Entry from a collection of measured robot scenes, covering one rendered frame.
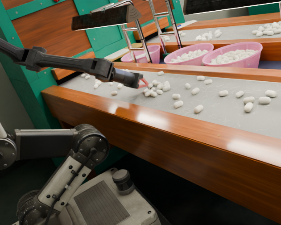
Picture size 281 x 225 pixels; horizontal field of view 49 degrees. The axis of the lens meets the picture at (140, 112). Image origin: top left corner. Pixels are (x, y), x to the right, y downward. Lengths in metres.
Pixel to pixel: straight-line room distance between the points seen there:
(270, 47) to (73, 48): 1.23
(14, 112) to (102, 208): 1.92
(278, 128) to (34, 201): 0.82
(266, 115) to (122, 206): 0.62
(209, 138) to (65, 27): 1.47
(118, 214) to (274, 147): 0.64
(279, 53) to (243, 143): 0.78
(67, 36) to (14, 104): 1.10
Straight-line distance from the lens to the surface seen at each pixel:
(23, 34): 2.04
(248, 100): 1.05
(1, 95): 2.98
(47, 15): 2.10
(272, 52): 1.55
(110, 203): 1.26
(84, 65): 1.32
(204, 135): 0.89
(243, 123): 0.96
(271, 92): 1.06
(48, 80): 2.07
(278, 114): 0.98
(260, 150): 0.79
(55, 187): 1.13
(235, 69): 1.30
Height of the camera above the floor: 1.22
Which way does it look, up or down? 23 degrees down
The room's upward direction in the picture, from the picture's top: 20 degrees counter-clockwise
